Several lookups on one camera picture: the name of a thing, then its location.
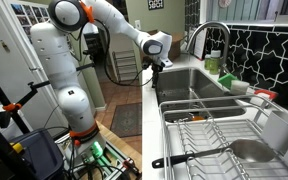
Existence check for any black plastic bin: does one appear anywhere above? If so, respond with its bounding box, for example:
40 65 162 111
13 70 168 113
3 128 66 180

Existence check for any stainless steel sink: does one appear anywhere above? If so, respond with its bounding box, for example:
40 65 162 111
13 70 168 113
152 66 248 123

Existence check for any small orange round object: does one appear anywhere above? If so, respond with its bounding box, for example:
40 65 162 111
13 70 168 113
191 114 206 122

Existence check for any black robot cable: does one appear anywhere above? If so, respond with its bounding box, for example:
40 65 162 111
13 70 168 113
68 18 155 88

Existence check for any photo collage on refrigerator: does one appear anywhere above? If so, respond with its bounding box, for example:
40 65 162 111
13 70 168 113
9 3 57 44

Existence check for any dark floor mat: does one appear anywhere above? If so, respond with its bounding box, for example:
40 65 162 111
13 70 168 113
109 102 143 139

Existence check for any grey utensil holder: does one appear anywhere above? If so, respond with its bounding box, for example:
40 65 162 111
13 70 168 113
261 109 288 179

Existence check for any kitchen window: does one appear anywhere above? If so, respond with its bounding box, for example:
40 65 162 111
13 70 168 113
200 0 288 27

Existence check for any short green soap bottle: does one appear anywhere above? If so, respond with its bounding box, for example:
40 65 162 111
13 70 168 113
204 53 212 71

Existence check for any green sponge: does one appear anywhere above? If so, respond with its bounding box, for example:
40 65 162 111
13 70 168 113
217 73 238 90

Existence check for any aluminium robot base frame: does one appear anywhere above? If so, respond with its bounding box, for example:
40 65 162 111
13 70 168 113
55 133 142 180

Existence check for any metal wire dish rack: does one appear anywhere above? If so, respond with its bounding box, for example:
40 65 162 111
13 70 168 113
158 94 288 180

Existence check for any white sponge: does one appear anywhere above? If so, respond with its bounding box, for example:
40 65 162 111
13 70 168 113
229 79 251 96

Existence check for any black white patterned wall art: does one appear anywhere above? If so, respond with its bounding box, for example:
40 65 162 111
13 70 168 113
147 0 165 11

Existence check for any white wall switch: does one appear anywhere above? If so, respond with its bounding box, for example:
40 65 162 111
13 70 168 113
134 19 142 32

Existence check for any steel ladle black handle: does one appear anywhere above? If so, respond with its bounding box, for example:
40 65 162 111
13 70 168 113
151 138 277 169

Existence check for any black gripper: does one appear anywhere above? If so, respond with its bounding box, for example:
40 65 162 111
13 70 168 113
146 59 167 89

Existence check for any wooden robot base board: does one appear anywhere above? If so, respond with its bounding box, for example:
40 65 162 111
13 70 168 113
55 119 143 180

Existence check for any green connector block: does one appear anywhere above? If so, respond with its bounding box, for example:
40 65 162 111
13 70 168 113
89 141 104 159

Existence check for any brushed steel gooseneck faucet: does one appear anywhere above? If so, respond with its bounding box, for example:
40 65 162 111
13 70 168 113
185 21 232 78

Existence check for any red and white brush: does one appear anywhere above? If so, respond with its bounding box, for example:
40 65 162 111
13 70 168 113
249 88 279 108

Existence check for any white refrigerator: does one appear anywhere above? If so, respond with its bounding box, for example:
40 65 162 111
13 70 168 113
0 0 97 141

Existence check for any yellow tool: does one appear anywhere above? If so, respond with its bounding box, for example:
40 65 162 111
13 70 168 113
0 142 26 162

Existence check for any tall green soap bottle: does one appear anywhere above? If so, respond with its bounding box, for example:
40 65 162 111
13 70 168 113
209 49 222 76

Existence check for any brown cardboard box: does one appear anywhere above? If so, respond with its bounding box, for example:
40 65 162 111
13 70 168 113
138 29 184 64

